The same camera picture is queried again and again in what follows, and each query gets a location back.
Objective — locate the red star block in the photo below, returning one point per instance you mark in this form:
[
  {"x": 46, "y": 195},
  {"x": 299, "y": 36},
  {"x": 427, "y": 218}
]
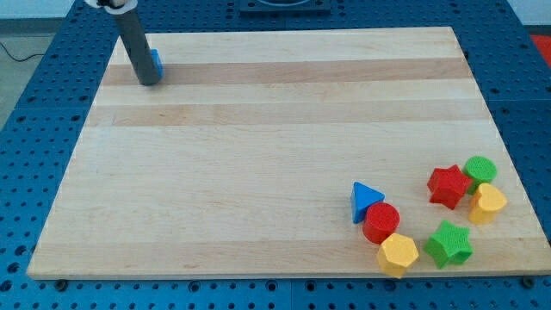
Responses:
[{"x": 447, "y": 186}]

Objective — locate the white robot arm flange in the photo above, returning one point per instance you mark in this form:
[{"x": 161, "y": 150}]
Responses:
[{"x": 113, "y": 7}]

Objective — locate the green star block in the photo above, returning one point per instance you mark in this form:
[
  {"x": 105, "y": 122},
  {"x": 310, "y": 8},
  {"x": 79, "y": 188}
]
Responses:
[{"x": 449, "y": 244}]

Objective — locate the wooden board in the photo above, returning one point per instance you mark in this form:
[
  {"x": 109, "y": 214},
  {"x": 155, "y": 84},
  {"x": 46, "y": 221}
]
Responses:
[{"x": 240, "y": 162}]

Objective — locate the blue triangle block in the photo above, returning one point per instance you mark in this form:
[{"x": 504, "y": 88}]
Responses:
[{"x": 361, "y": 198}]

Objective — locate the red cylinder block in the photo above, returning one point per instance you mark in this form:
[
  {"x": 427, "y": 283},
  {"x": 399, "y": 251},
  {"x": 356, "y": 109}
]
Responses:
[{"x": 381, "y": 220}]

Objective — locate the yellow hexagon block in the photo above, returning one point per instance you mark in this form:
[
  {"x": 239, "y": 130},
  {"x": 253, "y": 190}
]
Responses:
[{"x": 396, "y": 255}]

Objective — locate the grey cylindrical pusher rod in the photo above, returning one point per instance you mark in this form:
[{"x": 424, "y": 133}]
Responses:
[{"x": 137, "y": 47}]

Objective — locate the blue cube block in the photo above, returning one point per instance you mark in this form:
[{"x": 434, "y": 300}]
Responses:
[{"x": 157, "y": 62}]

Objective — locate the green cylinder block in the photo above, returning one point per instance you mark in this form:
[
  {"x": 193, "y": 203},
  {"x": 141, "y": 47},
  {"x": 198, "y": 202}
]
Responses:
[{"x": 480, "y": 170}]

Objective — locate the yellow heart block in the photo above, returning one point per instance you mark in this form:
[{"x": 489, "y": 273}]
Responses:
[{"x": 486, "y": 203}]

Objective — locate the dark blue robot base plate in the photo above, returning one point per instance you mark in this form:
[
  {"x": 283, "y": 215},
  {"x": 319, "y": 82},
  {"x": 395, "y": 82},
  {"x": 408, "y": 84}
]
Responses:
[{"x": 257, "y": 7}]

